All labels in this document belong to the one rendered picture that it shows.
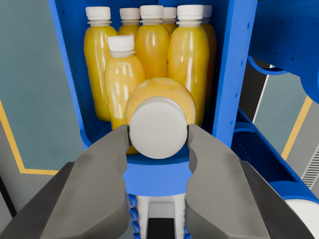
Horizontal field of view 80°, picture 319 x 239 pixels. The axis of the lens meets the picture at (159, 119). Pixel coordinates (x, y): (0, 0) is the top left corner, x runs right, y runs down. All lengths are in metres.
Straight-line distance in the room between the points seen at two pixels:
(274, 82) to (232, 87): 1.45
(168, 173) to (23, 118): 1.81
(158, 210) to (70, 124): 1.25
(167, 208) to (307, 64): 0.61
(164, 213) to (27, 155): 1.70
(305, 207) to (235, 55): 0.59
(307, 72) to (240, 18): 0.34
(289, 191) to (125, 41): 0.63
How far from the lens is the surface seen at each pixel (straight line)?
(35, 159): 2.22
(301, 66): 0.57
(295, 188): 0.76
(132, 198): 0.71
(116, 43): 0.30
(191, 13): 0.31
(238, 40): 0.25
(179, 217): 0.87
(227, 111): 0.27
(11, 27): 1.77
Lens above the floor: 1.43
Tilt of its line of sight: 63 degrees down
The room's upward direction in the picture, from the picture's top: 177 degrees counter-clockwise
